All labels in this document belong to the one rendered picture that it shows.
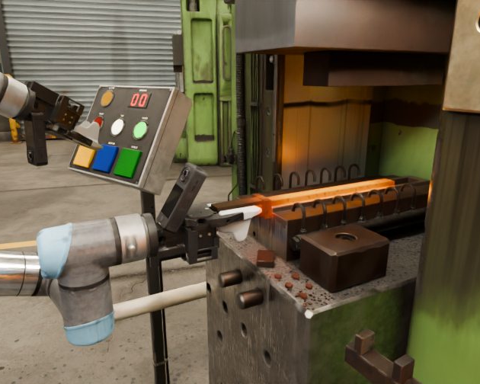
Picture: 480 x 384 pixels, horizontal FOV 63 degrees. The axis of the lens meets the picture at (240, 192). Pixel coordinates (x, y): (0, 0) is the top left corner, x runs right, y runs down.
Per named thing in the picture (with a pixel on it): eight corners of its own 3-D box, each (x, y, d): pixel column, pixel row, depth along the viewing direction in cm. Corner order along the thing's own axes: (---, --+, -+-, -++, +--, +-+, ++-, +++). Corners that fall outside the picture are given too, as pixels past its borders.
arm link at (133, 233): (110, 210, 64) (120, 227, 57) (139, 206, 66) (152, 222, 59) (114, 253, 66) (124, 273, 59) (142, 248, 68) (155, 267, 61)
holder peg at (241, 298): (242, 313, 64) (242, 299, 63) (235, 305, 66) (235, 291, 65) (264, 306, 66) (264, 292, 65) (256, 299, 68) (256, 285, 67)
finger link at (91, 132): (116, 131, 95) (84, 114, 88) (107, 154, 94) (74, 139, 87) (108, 130, 97) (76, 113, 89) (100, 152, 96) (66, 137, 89)
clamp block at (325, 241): (331, 294, 58) (334, 254, 57) (298, 270, 66) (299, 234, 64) (388, 276, 64) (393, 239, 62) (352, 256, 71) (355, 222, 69)
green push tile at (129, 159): (130, 177, 100) (140, 150, 101) (112, 173, 104) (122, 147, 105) (135, 179, 101) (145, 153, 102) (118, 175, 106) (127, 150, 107)
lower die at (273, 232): (286, 261, 69) (287, 216, 66) (235, 225, 86) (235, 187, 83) (443, 222, 87) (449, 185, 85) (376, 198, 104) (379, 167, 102)
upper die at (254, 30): (293, 46, 59) (296, -24, 56) (234, 53, 76) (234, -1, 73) (470, 53, 77) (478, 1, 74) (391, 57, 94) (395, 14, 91)
